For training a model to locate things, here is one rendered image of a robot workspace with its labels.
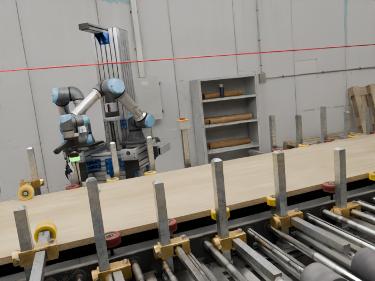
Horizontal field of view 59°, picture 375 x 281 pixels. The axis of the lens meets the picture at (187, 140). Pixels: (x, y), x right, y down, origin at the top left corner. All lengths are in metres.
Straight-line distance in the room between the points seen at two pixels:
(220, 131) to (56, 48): 2.65
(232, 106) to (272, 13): 1.60
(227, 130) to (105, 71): 2.69
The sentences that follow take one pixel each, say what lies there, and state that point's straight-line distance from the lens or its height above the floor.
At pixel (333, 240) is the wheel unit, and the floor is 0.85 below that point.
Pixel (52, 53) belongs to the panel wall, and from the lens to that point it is 4.96.
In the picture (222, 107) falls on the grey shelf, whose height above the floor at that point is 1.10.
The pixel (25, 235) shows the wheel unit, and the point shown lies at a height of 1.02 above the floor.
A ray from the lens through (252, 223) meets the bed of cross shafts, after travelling 1.50.
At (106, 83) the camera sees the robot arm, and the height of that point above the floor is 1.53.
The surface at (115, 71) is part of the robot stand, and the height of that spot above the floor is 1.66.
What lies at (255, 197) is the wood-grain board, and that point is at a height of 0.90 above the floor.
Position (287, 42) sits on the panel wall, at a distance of 5.80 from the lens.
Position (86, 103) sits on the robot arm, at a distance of 2.56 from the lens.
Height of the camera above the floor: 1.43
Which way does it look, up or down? 9 degrees down
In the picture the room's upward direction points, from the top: 6 degrees counter-clockwise
